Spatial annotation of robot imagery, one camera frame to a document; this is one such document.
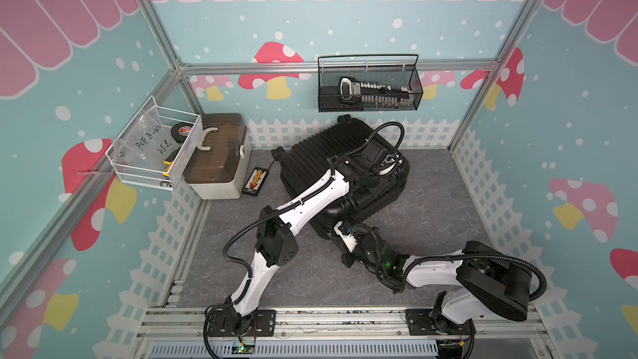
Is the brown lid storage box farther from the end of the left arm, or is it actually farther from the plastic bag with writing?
the end of the left arm

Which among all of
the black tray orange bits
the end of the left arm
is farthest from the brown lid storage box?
the end of the left arm

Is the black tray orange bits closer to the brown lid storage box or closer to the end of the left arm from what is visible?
the brown lid storage box

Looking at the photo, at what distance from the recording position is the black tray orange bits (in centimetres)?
107

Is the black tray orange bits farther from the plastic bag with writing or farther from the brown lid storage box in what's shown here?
the plastic bag with writing
